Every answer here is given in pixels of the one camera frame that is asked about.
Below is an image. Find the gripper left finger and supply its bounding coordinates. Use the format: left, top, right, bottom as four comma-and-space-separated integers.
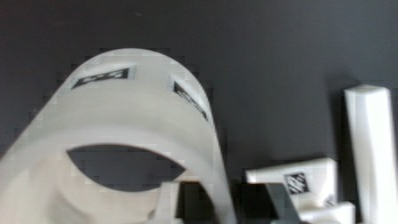
177, 182, 216, 224

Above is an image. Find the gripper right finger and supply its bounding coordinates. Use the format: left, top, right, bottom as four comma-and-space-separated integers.
241, 183, 301, 224

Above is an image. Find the white lamp shade cone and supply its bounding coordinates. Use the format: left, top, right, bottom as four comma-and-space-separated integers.
0, 48, 237, 224

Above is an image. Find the white U-shaped fence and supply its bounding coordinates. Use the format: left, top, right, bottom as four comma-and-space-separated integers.
346, 85, 398, 224

